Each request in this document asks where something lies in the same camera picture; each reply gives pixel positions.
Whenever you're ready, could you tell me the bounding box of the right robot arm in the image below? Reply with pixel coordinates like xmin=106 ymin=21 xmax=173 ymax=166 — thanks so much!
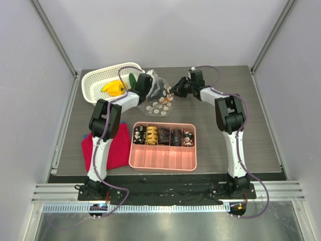
xmin=170 ymin=69 xmax=250 ymax=198

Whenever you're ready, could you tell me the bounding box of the black white dotted cloth roll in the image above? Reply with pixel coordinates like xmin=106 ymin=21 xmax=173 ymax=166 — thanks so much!
xmin=133 ymin=125 xmax=146 ymax=145

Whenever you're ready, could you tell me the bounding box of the yellow toy banana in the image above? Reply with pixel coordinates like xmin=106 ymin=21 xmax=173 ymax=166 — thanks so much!
xmin=101 ymin=83 xmax=117 ymax=93

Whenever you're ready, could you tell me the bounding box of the green toy cucumber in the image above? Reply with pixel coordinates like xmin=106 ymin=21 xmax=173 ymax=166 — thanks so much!
xmin=128 ymin=73 xmax=137 ymax=88

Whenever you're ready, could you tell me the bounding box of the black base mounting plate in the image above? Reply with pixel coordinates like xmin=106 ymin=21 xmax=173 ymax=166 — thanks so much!
xmin=75 ymin=182 xmax=257 ymax=206

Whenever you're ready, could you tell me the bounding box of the white slotted cable duct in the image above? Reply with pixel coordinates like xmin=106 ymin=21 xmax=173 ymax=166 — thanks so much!
xmin=42 ymin=203 xmax=230 ymax=213

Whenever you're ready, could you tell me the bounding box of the white perforated plastic basket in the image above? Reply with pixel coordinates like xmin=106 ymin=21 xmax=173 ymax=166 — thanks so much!
xmin=81 ymin=62 xmax=141 ymax=105

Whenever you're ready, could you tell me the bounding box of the red folded cloth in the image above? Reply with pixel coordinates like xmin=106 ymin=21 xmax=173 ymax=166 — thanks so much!
xmin=81 ymin=123 xmax=131 ymax=172

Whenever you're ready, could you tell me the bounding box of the aluminium frame rail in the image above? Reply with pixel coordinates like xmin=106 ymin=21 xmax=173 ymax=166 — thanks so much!
xmin=32 ymin=181 xmax=305 ymax=205

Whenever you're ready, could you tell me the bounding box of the dark blue patterned cloth roll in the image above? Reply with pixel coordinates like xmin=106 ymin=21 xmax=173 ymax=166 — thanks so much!
xmin=171 ymin=129 xmax=182 ymax=147

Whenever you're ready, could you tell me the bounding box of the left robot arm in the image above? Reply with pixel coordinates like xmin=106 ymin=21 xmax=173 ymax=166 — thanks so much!
xmin=84 ymin=73 xmax=154 ymax=200

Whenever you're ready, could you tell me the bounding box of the clear polka dot zip bag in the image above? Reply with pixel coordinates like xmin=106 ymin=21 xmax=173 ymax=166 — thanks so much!
xmin=138 ymin=69 xmax=174 ymax=116

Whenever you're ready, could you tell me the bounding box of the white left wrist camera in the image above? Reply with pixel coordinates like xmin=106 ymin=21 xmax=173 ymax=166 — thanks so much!
xmin=146 ymin=69 xmax=158 ymax=83

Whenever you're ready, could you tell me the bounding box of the yellow black cloth roll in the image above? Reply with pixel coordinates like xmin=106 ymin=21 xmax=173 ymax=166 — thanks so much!
xmin=145 ymin=126 xmax=158 ymax=145

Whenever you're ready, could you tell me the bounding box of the pink divided organizer tray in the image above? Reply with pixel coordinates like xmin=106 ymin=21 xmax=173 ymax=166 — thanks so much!
xmin=129 ymin=122 xmax=197 ymax=173

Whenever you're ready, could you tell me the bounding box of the dark floral rose cloth roll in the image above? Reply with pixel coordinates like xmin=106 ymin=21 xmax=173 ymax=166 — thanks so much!
xmin=182 ymin=130 xmax=194 ymax=147

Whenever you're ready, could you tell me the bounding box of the yellow toy fruit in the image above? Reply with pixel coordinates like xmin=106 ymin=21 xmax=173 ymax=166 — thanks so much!
xmin=102 ymin=80 xmax=128 ymax=97

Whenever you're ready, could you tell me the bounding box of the dark brown patterned cloth roll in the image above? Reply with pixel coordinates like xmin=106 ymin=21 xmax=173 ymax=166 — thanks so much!
xmin=158 ymin=128 xmax=170 ymax=146

